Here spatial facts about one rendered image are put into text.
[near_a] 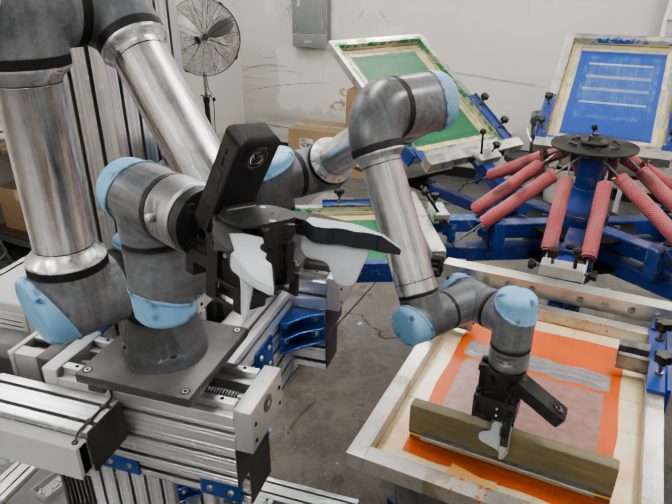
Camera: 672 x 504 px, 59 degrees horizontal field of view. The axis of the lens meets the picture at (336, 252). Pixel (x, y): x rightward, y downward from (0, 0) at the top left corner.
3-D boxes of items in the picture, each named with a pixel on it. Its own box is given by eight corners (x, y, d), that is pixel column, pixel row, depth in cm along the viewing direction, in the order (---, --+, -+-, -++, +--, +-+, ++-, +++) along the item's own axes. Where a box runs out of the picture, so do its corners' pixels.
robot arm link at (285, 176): (238, 202, 148) (234, 149, 142) (284, 191, 155) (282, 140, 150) (261, 217, 140) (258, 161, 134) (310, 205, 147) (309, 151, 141)
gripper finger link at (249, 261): (272, 349, 44) (262, 296, 53) (277, 275, 42) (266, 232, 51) (229, 350, 43) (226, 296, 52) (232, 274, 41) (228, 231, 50)
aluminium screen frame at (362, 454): (658, 582, 101) (663, 567, 99) (345, 465, 124) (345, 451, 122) (661, 343, 164) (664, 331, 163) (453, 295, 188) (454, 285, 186)
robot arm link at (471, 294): (426, 280, 115) (469, 304, 107) (467, 265, 121) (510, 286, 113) (424, 315, 119) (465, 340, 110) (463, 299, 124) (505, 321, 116)
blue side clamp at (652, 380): (664, 415, 140) (671, 391, 137) (640, 408, 142) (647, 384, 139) (664, 348, 164) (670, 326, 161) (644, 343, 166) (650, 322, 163)
